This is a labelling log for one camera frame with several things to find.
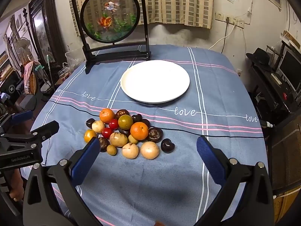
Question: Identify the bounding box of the white round plate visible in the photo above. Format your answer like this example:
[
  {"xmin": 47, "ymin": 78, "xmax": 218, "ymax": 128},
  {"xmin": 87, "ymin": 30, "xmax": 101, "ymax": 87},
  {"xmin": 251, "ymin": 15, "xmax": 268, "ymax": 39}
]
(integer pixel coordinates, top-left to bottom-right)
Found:
[{"xmin": 120, "ymin": 60, "xmax": 190, "ymax": 104}]

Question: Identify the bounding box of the person's left hand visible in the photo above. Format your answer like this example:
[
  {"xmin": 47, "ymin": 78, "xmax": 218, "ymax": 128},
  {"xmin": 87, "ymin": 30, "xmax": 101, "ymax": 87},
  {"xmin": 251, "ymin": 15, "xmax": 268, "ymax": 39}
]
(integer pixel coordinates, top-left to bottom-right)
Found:
[{"xmin": 7, "ymin": 169, "xmax": 25, "ymax": 202}]

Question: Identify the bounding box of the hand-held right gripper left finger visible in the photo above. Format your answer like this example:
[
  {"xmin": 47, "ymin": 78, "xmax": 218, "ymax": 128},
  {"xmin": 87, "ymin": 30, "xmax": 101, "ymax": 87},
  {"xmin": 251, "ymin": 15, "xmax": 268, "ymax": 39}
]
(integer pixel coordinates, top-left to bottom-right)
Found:
[{"xmin": 22, "ymin": 137, "xmax": 111, "ymax": 226}]

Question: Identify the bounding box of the small pale round fruit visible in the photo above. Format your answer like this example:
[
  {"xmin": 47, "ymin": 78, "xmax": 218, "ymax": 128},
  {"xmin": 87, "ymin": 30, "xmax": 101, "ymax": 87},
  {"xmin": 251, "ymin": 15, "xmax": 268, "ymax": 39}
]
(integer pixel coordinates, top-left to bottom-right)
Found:
[{"xmin": 92, "ymin": 121, "xmax": 105, "ymax": 133}]

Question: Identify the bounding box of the beige checked curtain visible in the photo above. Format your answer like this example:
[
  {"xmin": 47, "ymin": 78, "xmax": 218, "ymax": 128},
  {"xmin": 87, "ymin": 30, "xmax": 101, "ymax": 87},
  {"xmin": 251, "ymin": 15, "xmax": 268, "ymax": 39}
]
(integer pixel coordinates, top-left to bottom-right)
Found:
[{"xmin": 67, "ymin": 0, "xmax": 214, "ymax": 37}]

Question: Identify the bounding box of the orange mandarin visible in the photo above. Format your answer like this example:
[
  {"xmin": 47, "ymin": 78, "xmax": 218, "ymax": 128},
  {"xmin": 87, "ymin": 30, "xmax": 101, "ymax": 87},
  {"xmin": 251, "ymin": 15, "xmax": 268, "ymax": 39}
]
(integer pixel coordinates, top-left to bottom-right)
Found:
[
  {"xmin": 99, "ymin": 108, "xmax": 115, "ymax": 124},
  {"xmin": 130, "ymin": 122, "xmax": 149, "ymax": 141}
]

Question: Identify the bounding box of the standing fan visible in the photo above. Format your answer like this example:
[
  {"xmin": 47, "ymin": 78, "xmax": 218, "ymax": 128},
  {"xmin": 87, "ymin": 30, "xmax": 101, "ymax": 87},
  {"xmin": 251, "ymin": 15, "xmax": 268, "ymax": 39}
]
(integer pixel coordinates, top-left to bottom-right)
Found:
[{"xmin": 16, "ymin": 38, "xmax": 33, "ymax": 60}]

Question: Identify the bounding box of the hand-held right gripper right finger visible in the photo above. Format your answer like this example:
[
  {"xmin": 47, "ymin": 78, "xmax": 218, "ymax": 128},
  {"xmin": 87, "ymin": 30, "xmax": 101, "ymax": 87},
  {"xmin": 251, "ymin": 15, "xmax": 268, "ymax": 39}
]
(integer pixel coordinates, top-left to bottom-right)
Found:
[{"xmin": 196, "ymin": 135, "xmax": 275, "ymax": 226}]

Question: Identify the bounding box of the blue plaid tablecloth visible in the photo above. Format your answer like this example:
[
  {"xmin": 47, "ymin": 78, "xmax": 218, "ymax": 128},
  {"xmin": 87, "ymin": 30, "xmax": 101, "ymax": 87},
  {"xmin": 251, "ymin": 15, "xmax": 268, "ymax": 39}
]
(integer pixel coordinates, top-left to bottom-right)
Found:
[{"xmin": 30, "ymin": 45, "xmax": 268, "ymax": 226}]

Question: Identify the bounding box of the black mesh panel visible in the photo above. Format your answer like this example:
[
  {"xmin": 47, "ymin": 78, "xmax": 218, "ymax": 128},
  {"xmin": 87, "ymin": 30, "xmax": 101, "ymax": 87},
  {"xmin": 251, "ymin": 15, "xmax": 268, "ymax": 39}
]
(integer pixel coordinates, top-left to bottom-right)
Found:
[{"xmin": 266, "ymin": 112, "xmax": 301, "ymax": 193}]

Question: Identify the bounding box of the dark carved wooden frame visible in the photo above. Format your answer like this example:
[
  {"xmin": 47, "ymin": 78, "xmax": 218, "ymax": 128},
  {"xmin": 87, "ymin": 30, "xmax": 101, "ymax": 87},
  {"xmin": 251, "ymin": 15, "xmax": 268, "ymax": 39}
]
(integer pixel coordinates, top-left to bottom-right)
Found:
[{"xmin": 28, "ymin": 0, "xmax": 67, "ymax": 64}]

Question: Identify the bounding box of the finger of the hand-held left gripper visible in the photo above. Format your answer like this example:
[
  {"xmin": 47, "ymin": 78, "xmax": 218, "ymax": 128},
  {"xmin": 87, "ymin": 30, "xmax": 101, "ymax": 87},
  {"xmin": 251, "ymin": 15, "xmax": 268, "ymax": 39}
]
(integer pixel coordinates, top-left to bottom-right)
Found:
[
  {"xmin": 0, "ymin": 109, "xmax": 33, "ymax": 133},
  {"xmin": 0, "ymin": 121, "xmax": 60, "ymax": 151}
]

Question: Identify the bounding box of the white power cable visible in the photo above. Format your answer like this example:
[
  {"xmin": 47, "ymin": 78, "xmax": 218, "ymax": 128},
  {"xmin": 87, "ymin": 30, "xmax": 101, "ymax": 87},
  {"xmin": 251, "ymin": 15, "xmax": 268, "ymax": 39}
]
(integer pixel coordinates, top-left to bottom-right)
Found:
[{"xmin": 208, "ymin": 24, "xmax": 236, "ymax": 50}]

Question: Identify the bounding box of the grey power cable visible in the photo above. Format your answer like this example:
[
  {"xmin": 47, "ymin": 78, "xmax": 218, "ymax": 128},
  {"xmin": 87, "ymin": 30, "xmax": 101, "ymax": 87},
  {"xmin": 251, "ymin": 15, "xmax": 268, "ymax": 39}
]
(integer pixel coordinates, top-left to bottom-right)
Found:
[{"xmin": 221, "ymin": 20, "xmax": 230, "ymax": 53}]

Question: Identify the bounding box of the green tomato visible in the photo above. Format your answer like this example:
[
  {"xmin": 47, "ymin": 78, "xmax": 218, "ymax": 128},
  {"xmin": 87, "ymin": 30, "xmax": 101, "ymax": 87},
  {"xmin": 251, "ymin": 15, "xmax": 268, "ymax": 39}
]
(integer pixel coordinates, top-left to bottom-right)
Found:
[{"xmin": 118, "ymin": 115, "xmax": 133, "ymax": 130}]

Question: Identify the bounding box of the black hat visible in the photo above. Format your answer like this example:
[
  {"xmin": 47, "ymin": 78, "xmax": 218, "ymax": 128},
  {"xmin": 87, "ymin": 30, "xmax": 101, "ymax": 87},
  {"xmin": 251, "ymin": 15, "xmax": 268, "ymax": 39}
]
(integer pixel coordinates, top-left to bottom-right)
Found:
[{"xmin": 246, "ymin": 48, "xmax": 271, "ymax": 67}]

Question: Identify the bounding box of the beige speckled oval fruit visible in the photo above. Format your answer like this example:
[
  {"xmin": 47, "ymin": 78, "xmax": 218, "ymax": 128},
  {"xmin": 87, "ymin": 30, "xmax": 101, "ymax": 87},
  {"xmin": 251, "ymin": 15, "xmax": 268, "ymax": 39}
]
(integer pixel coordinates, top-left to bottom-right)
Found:
[{"xmin": 109, "ymin": 132, "xmax": 128, "ymax": 147}]

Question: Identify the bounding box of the computer monitor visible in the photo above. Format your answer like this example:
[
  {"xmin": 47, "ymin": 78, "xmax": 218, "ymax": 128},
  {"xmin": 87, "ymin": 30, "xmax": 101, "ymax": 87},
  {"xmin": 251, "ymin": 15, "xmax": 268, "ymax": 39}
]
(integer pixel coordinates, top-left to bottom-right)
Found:
[{"xmin": 278, "ymin": 45, "xmax": 301, "ymax": 90}]

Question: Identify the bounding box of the large pale round fruit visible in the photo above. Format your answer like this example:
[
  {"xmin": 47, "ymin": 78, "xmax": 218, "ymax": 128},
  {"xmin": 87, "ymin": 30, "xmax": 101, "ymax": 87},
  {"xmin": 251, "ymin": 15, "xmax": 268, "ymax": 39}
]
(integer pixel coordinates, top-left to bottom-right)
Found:
[
  {"xmin": 122, "ymin": 143, "xmax": 140, "ymax": 159},
  {"xmin": 141, "ymin": 141, "xmax": 160, "ymax": 160}
]

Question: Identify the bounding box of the yellow tomato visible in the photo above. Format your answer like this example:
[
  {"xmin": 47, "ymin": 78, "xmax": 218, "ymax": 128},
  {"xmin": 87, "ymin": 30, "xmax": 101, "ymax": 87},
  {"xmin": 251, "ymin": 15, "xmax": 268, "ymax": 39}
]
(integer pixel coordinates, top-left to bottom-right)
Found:
[{"xmin": 84, "ymin": 129, "xmax": 97, "ymax": 144}]

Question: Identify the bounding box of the pink bag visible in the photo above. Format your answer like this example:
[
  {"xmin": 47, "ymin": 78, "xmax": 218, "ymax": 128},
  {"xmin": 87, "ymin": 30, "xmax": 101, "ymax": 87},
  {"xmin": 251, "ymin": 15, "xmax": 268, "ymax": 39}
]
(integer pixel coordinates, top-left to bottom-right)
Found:
[{"xmin": 24, "ymin": 61, "xmax": 41, "ymax": 95}]

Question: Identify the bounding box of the clear plastic bag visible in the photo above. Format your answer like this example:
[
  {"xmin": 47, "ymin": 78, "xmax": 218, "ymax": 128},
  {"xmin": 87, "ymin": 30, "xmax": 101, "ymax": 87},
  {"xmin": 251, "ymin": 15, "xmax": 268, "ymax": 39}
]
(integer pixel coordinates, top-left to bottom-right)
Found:
[{"xmin": 65, "ymin": 49, "xmax": 85, "ymax": 71}]

